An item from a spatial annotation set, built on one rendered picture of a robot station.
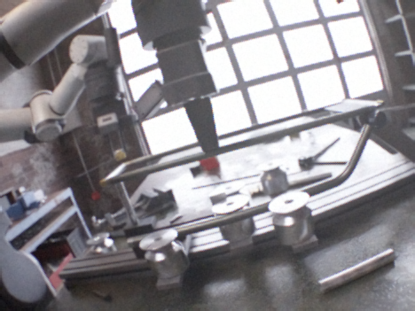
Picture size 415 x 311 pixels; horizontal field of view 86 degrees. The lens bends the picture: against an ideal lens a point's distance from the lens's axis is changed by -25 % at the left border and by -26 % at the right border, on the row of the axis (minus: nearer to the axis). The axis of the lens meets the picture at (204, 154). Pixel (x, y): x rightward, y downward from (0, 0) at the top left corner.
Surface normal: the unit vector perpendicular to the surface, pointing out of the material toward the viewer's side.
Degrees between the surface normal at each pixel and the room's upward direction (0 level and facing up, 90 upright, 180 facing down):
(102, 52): 94
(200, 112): 90
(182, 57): 90
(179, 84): 90
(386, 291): 0
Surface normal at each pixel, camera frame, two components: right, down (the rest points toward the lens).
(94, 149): -0.04, 0.21
